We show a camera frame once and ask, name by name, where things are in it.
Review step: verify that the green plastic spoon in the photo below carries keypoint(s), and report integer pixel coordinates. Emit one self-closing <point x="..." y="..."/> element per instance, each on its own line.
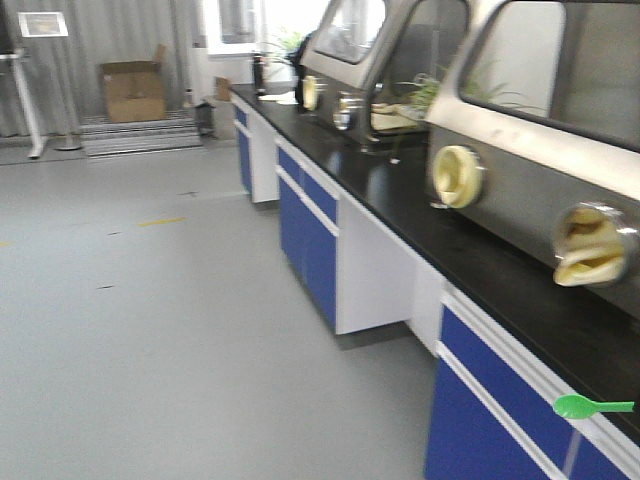
<point x="577" y="407"/>

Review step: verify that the black bottle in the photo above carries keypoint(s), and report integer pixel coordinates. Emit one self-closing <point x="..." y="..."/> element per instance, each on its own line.
<point x="258" y="66"/>

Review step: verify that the sign on metal stand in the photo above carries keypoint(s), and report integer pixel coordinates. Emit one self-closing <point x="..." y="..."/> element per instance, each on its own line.
<point x="52" y="25"/>

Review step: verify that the yellow glove port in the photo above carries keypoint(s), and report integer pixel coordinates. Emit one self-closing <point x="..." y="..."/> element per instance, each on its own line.
<point x="457" y="176"/>
<point x="595" y="245"/>

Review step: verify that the white standing desk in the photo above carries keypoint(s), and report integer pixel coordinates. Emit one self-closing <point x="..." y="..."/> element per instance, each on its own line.
<point x="38" y="141"/>

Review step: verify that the blue white lab cabinets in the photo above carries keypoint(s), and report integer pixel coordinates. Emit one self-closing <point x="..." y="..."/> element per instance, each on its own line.
<point x="359" y="233"/>

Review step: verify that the steel glove box far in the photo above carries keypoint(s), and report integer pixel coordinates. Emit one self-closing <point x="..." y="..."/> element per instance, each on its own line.
<point x="373" y="68"/>

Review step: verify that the steel glove box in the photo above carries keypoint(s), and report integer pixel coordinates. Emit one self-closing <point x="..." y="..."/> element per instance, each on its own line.
<point x="373" y="68"/>
<point x="547" y="94"/>

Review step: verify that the small cardboard box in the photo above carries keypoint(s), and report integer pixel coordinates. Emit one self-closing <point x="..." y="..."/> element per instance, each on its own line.
<point x="222" y="89"/>

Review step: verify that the steel glove box near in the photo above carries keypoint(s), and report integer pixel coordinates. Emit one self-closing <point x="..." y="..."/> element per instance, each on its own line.
<point x="547" y="94"/>

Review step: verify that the green potted plant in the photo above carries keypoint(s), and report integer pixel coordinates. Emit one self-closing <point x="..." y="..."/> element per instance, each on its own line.
<point x="280" y="50"/>

